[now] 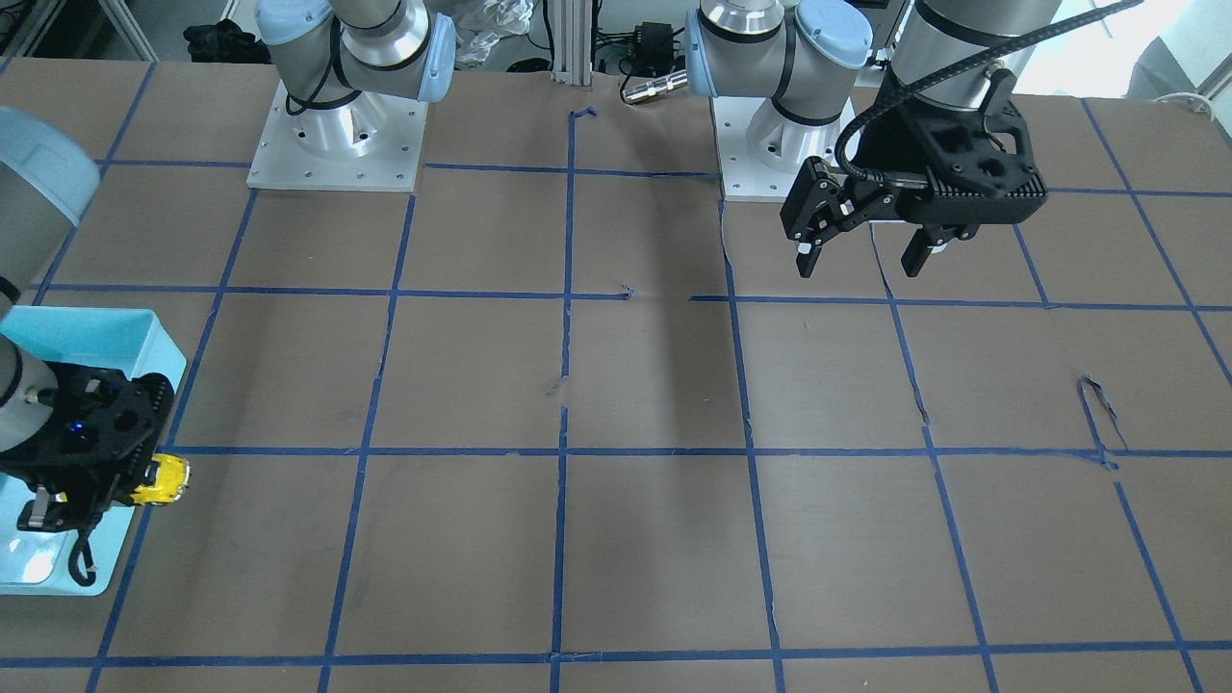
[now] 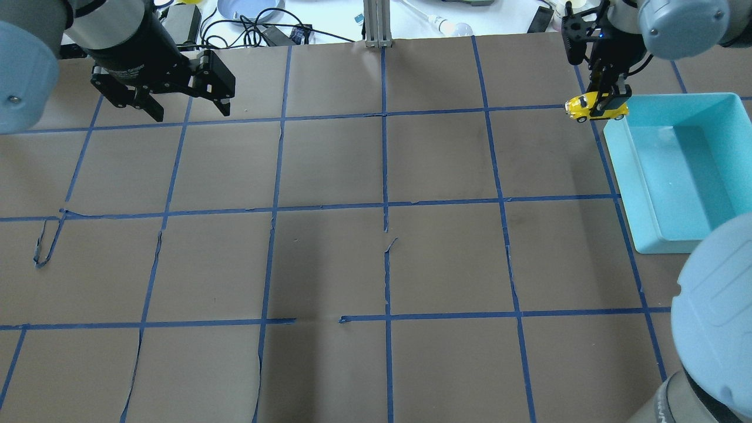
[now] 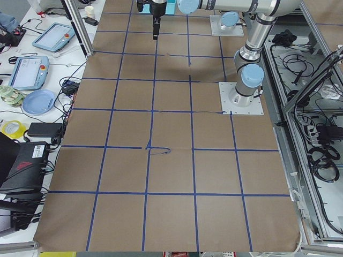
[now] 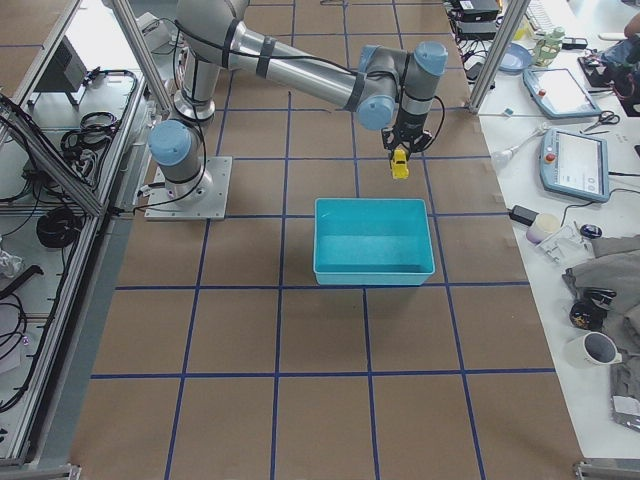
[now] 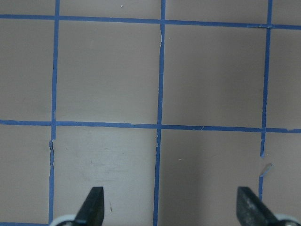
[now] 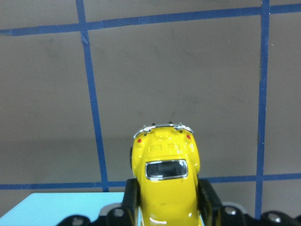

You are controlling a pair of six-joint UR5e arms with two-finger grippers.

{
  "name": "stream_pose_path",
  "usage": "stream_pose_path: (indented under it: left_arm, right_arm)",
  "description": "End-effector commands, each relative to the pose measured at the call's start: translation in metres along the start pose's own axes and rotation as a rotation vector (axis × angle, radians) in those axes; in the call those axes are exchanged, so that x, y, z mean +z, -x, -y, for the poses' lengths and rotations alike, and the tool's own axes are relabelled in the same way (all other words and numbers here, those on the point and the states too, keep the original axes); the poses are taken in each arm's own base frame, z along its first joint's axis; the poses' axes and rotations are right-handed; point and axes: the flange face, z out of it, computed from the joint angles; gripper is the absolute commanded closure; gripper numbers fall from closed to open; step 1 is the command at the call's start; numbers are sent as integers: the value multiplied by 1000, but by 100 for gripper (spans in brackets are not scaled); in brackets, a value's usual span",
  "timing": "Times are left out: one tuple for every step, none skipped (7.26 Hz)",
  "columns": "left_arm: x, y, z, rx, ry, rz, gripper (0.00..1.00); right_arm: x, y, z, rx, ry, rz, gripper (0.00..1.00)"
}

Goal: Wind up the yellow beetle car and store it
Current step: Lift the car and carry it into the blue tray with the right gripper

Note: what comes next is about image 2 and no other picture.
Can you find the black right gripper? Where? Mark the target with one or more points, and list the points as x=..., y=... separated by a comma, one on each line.
x=614, y=53

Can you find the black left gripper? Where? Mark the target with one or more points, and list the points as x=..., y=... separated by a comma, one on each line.
x=143, y=49

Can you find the yellow beetle toy car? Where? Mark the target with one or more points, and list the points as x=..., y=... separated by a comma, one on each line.
x=590, y=106

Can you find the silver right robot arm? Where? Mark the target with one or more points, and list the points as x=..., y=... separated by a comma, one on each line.
x=711, y=316

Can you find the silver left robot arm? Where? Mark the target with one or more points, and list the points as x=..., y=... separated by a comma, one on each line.
x=32, y=33

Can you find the black power adapter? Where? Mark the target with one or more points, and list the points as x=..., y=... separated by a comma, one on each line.
x=182, y=21

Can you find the light blue plastic bin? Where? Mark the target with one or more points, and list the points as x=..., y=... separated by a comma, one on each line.
x=682, y=164

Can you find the blue plastic plate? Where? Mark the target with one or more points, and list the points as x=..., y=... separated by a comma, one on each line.
x=266, y=11

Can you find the white light bulb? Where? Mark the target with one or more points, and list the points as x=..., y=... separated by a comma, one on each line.
x=449, y=28

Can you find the aluminium frame post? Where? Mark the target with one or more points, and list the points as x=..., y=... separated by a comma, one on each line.
x=377, y=24

